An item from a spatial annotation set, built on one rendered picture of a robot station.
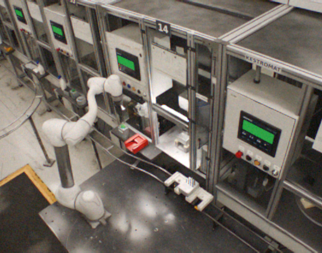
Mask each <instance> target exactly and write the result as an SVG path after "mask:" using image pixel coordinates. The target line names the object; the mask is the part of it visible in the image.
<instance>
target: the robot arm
mask: <svg viewBox="0 0 322 253"><path fill-rule="evenodd" d="M87 86H88V88H90V90H89V92H88V94H87V98H88V103H89V112H88V114H85V115H84V116H83V117H81V119H79V120H78V121H77V122H69V121H66V120H64V119H58V118H52V119H48V120H46V121H44V123H43V127H42V130H43V133H44V135H46V136H47V138H48V139H49V141H50V143H51V144H52V145H53V146H54V151H55V157H56V160H57V166H58V172H59V175H60V181H61V184H60V185H59V187H58V188H57V189H56V191H55V198H56V200H57V201H58V202H59V203H60V204H61V205H64V206H65V207H69V208H72V209H75V210H78V211H80V212H81V213H82V214H81V216H82V217H83V218H84V219H86V220H87V221H88V222H89V223H90V225H91V226H92V228H93V229H95V228H96V227H97V226H98V225H99V224H103V225H105V226H106V225H107V222H106V221H105V220H106V219H108V217H110V216H111V214H110V213H109V212H107V211H106V210H105V209H104V207H103V203H102V201H101V198H100V196H98V194H97V193H96V192H94V191H92V190H85V191H82V190H81V189H80V188H79V186H78V184H77V183H76V181H74V176H73V172H72V166H71V162H70V158H69V151H68V145H69V146H75V145H77V144H78V143H80V142H81V141H82V140H83V139H84V137H85V136H86V135H87V134H88V132H89V131H90V128H91V126H92V124H93V122H94V120H95V118H96V116H97V113H98V108H97V105H96V101H95V97H94V96H95V94H100V93H102V92H103V91H105V92H109V93H111V96H112V100H113V102H114V104H113V105H114V106H115V109H116V112H117V114H119V121H120V123H121V122H123V121H124V120H123V116H124V110H125V108H123V107H122V99H123V92H122V82H121V79H120V77H119V76H118V75H111V76H109V78H108V79H106V78H102V77H91V78H89V80H88V81H87Z"/></svg>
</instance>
